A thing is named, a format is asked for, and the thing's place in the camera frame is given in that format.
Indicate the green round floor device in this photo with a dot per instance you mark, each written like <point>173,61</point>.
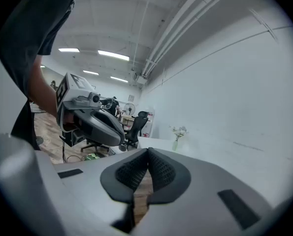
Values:
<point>93,156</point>

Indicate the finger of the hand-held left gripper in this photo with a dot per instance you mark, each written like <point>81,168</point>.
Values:
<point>97,134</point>
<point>116,124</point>

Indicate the person's left forearm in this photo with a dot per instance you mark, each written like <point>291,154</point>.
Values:
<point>42,92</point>

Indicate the green ribbed vase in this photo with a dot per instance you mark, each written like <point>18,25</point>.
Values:
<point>175,146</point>

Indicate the white flower bouquet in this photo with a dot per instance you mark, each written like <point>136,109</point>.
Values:
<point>179,131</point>

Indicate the black office chair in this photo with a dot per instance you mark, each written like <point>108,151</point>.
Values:
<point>137,126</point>

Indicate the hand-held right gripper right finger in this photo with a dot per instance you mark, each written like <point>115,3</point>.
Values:
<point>205,185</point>

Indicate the person's black shirt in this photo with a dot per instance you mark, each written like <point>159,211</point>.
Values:
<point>25,21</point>

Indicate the ceiling light panel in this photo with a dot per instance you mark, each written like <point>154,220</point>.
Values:
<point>90,72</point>
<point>113,55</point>
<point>118,79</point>
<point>68,50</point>

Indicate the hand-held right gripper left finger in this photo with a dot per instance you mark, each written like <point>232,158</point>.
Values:
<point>87,185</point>

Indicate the grey fisheye camera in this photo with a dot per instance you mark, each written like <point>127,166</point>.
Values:
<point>95,98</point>

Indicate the standing fan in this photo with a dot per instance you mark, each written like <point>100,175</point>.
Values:
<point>129,108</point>

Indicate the white ceiling junction box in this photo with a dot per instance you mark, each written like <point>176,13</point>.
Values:
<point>139,79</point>

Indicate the white ceiling pipe bundle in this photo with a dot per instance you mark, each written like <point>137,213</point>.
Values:
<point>185,18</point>

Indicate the person's left hand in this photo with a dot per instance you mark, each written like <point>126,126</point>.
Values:
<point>68,121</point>

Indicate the black swivel chair base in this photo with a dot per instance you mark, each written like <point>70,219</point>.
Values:
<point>92,147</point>

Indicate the white cabinet with red label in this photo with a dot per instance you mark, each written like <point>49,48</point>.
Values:
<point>151,124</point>

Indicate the small wall picture frame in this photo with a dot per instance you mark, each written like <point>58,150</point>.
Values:
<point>131,97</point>

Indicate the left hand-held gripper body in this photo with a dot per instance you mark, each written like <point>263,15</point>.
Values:
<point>74,87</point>

